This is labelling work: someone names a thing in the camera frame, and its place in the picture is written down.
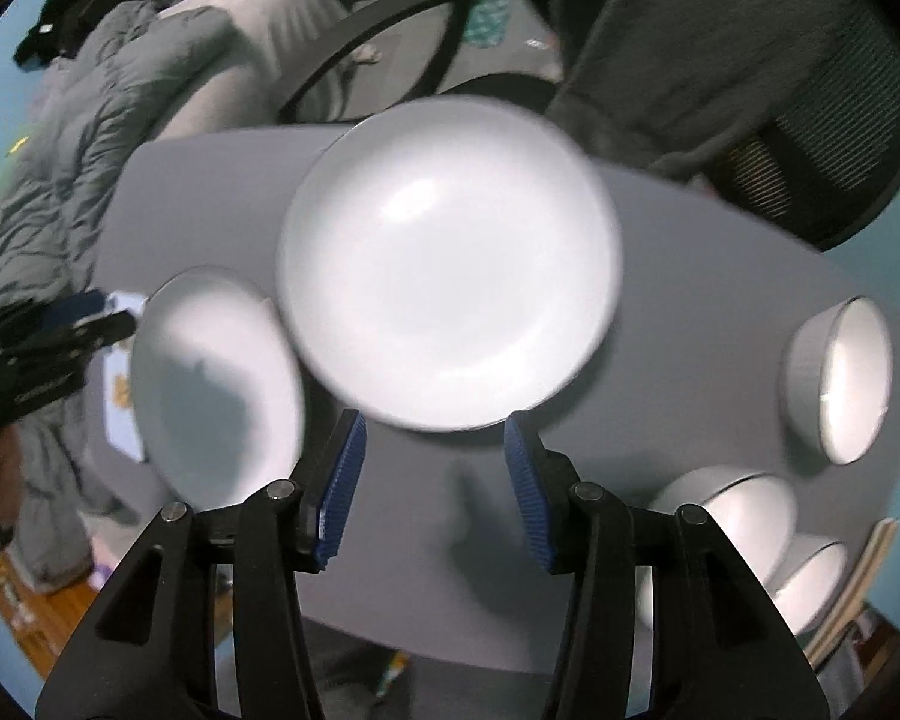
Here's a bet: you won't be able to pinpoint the stack of white plates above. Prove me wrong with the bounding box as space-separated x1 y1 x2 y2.
276 96 623 432

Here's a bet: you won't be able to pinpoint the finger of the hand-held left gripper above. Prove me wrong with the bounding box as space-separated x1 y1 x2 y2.
0 310 137 406
0 292 117 346

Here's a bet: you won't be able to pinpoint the dark grey towel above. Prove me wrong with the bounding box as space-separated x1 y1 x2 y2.
517 0 871 181

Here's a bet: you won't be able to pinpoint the black chair armrest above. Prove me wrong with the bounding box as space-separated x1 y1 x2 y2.
157 0 451 140

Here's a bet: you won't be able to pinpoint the black mesh office chair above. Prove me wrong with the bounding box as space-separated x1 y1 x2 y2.
277 0 900 252

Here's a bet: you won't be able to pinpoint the grey puffer jacket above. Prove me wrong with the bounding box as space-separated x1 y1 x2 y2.
0 0 241 593

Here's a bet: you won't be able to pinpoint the white printed card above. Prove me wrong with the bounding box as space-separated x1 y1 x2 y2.
105 291 149 462

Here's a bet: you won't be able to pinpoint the white bowl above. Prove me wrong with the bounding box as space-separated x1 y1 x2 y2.
778 296 895 466
769 536 850 638
634 465 800 631

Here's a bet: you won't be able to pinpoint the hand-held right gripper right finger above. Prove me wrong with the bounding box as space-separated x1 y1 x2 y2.
502 411 833 720

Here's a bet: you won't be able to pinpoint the wooden slats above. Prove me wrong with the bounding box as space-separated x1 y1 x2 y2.
806 517 900 672

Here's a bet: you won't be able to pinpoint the black garment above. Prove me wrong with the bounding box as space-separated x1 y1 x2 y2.
11 0 158 68

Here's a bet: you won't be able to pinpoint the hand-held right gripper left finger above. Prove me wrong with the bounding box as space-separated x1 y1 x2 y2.
36 409 368 720

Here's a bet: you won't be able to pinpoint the white plate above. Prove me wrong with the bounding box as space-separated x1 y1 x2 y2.
130 268 305 512

